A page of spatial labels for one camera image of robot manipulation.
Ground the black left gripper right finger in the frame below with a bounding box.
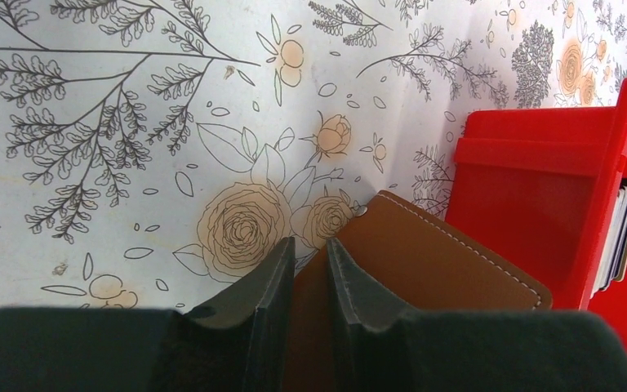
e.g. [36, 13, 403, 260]
[327, 238, 428, 391]

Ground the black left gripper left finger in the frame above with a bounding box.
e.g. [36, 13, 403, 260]
[175, 237, 296, 391]

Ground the brown leather card holder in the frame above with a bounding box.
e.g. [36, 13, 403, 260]
[282, 191, 552, 391]

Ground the stack of credit cards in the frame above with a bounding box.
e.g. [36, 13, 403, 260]
[590, 178, 627, 298]

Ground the red plastic bin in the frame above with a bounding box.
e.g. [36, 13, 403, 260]
[446, 79, 627, 348]

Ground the floral table mat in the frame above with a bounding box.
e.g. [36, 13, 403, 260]
[0, 1, 627, 310]

